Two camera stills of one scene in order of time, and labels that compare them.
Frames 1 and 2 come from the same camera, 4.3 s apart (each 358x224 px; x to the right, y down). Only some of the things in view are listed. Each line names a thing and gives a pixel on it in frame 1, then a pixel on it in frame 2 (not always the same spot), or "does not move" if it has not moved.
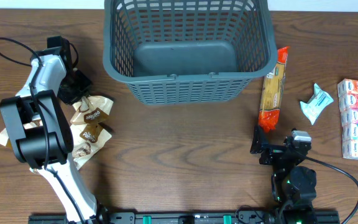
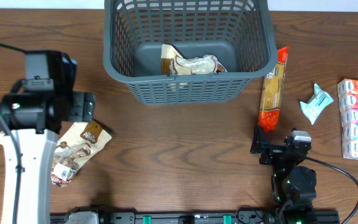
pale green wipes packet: [319, 99] does not move
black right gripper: [260, 143] does not move
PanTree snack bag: [87, 140] does not move
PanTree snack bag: [91, 109] → [173, 64]
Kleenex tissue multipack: [357, 141] does not move
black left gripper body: [75, 84] → [76, 108]
